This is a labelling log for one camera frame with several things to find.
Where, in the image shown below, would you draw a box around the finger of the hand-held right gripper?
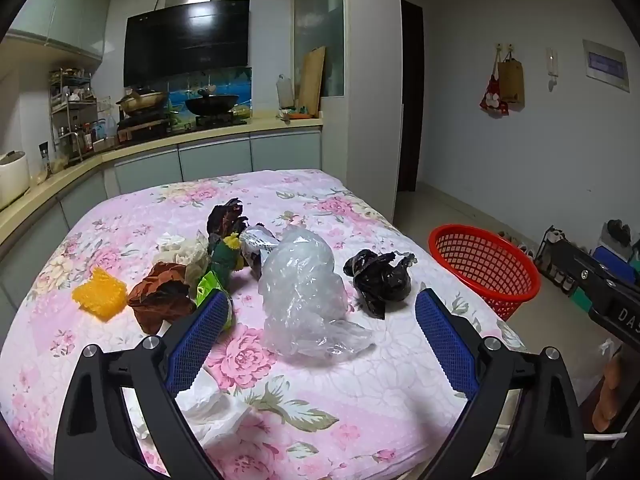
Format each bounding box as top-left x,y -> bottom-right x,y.
552,239 -> 640,293

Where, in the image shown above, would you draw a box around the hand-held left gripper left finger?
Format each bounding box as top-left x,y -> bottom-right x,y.
54,290 -> 231,480

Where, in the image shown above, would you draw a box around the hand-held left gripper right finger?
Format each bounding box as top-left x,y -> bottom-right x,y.
415,287 -> 586,480

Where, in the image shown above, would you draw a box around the red plastic basket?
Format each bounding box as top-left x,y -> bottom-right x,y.
428,224 -> 542,322

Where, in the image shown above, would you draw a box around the yellow foam net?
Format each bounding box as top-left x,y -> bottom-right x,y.
71,266 -> 127,322

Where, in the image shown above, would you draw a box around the person's right hand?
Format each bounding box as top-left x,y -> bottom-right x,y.
592,347 -> 626,433

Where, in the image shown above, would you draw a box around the black shoe rack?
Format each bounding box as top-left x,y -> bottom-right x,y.
534,226 -> 578,295

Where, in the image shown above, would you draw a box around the dark shoe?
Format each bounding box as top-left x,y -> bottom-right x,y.
605,219 -> 633,246

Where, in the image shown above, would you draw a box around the light green snack wrapper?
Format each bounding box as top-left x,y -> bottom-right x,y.
195,270 -> 233,331

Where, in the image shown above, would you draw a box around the brown crumpled paper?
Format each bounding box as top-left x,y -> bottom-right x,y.
127,261 -> 197,335

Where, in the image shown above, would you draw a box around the white paper towel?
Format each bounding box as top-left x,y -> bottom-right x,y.
120,375 -> 251,461

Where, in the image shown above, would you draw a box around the dark green yellow wrapper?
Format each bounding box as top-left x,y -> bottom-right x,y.
210,235 -> 246,281

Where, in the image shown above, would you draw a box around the black plastic bag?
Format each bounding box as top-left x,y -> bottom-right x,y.
342,249 -> 418,320

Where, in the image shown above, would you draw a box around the white crumpled tissue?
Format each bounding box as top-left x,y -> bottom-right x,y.
156,232 -> 211,286

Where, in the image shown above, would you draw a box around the silver black wrapper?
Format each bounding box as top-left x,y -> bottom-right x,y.
240,225 -> 281,281

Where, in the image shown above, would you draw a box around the clear plastic bag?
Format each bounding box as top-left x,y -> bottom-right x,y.
257,227 -> 376,358

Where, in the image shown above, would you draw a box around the dark red crumpled wrapper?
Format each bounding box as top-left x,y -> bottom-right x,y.
207,197 -> 249,246

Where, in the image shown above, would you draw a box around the pink floral blanket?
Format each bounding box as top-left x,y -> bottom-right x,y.
0,169 -> 531,480

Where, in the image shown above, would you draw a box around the kitchen counter cabinets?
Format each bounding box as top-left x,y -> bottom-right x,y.
0,110 -> 325,311

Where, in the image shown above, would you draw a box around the red hanging bag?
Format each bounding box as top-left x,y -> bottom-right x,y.
479,50 -> 510,118

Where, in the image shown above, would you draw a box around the brown paper bag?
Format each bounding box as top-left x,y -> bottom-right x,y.
496,52 -> 526,108

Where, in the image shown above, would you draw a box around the electrical panel box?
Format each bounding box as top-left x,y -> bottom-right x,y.
582,39 -> 630,93

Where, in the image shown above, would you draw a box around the white intercom phone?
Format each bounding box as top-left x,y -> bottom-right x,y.
545,47 -> 559,92

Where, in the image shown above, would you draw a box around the gas stove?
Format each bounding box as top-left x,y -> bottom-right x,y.
194,112 -> 249,127

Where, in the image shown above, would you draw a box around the black induction cooker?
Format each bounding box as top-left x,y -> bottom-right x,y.
116,112 -> 171,133

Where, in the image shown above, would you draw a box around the black wok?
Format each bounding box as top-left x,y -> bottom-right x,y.
185,89 -> 241,116

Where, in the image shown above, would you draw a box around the dark wooden door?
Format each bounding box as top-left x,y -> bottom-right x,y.
398,0 -> 425,193

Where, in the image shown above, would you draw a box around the white rice cooker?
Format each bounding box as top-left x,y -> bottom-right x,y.
0,150 -> 32,211

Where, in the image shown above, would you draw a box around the brass pot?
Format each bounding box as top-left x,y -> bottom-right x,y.
116,87 -> 167,115

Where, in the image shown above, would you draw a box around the blue backsplash picture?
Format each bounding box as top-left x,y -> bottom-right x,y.
165,66 -> 253,121

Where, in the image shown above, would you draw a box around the metal spice rack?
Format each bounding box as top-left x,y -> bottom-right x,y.
49,67 -> 98,163

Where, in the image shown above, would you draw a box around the clear plastic bottle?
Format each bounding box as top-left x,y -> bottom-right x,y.
276,74 -> 296,110

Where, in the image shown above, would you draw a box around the wooden cutting board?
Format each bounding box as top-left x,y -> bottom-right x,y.
297,46 -> 327,116

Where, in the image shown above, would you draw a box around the black range hood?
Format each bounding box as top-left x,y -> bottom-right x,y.
123,0 -> 251,86

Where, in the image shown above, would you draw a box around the frosted glass panel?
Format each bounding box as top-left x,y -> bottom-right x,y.
292,0 -> 347,98

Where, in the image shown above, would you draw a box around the upper kitchen cabinets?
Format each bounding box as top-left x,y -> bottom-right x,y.
7,0 -> 113,61

